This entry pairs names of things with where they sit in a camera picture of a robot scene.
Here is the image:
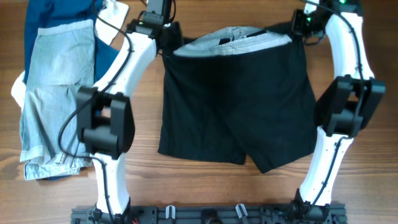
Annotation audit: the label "black shorts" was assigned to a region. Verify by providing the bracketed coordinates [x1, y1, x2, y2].
[158, 23, 317, 173]

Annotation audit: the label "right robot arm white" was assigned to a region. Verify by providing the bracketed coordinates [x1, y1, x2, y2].
[292, 0, 386, 222]

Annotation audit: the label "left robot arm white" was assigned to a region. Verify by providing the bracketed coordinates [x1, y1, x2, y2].
[76, 19, 183, 223]

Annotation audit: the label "white garment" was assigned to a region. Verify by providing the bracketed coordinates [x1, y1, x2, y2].
[95, 0, 129, 45]

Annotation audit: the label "light denim shorts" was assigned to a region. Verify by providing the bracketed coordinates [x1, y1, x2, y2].
[20, 19, 95, 180]

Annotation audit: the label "blue garment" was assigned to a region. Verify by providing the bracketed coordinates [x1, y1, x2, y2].
[23, 0, 118, 83]

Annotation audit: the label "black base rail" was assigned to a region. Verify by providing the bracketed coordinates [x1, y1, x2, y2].
[70, 203, 348, 224]

